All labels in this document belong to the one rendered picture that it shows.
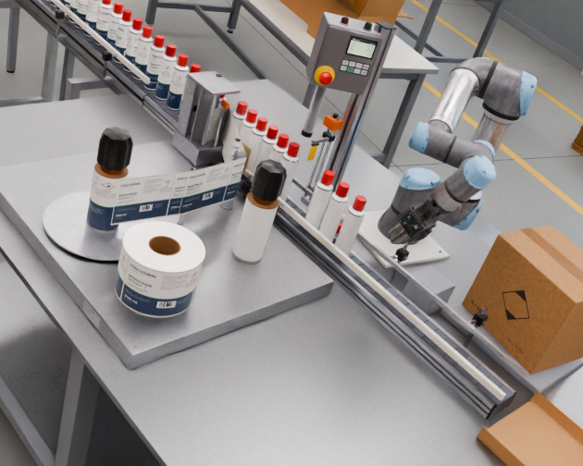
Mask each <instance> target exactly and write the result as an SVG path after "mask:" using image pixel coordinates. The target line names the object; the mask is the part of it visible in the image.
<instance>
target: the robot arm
mask: <svg viewBox="0 0 583 466"><path fill-rule="evenodd" d="M536 85H537V79H536V78H535V77H534V76H532V75H530V74H528V73H526V72H525V71H524V70H523V71H522V70H519V69H517V68H514V67H510V66H507V65H505V64H503V63H501V62H498V61H496V60H494V59H491V58H487V57H476V58H471V59H468V60H466V61H464V62H462V63H460V64H459V65H457V66H456V67H455V68H454V69H453V70H452V71H451V72H450V74H449V76H448V78H447V80H446V88H445V90H444V92H443V94H442V96H441V97H440V99H439V101H438V103H437V104H436V106H435V108H434V110H433V112H432V114H431V115H430V117H429V119H428V122H427V123H424V122H417V123H416V126H415V128H414V130H413V132H412V135H411V137H410V140H409V142H408V145H409V147H410V148H412V149H414V150H416V151H418V152H420V153H423V154H425V155H427V156H430V157H432V158H434V159H437V160H439V161H441V162H443V163H445V164H447V165H450V166H453V167H456V168H458V169H457V170H456V171H455V172H454V173H453V174H452V175H450V176H449V177H448V178H447V179H445V180H444V181H442V182H440V177H439V175H437V174H436V173H435V172H433V171H431V170H428V169H425V168H411V169H408V170H407V171H405V172H404V174H403V177H402V179H401V180H400V182H399V186H398V189H397V191H396V193H395V195H394V197H393V200H392V202H391V206H390V207H389V208H388V209H387V210H386V211H385V213H384V214H383V215H382V216H381V217H380V218H379V221H378V230H379V232H380V233H381V234H382V235H383V236H384V237H386V238H387V239H390V242H391V244H397V245H399V244H403V245H404V244H405V243H408V245H414V244H417V243H418V242H419V241H420V240H422V239H424V238H426V237H427V236H428V235H429V234H430V233H431V232H432V230H431V229H432V228H433V227H436V226H437V222H438V221H440V222H442V223H444V224H446V225H448V226H450V227H454V228H457V229H459V230H466V229H468V228H469V226H470V225H471V224H472V222H473V221H474V219H475V218H476V216H477V215H478V212H479V211H480V209H481V207H482V205H483V201H482V200H481V199H480V198H481V196H482V193H481V190H482V189H484V188H486V187H487V186H489V184H490V183H491V182H492V181H493V180H494V179H495V178H496V172H495V167H494V165H493V163H494V158H495V155H496V153H497V152H498V150H499V148H500V146H501V144H502V141H503V139H504V137H505V134H506V132H507V130H508V129H509V127H510V125H511V123H513V122H516V121H517V120H518V119H519V118H520V116H526V115H527V110H528V108H529V105H530V102H531V99H532V96H533V93H534V91H535V88H536ZM473 96H476V97H478V98H480V99H483V100H484V101H483V104H482V108H483V110H484V114H483V116H482V118H481V120H480V122H479V124H478V127H477V130H476V132H475V134H474V136H473V138H472V141H471V142H470V141H467V140H464V139H462V138H459V137H457V136H455V135H453V132H454V130H455V128H456V126H457V124H458V122H459V120H460V118H461V116H462V114H463V113H464V111H465V108H466V106H467V104H468V102H469V100H470V98H472V97H473Z"/></svg>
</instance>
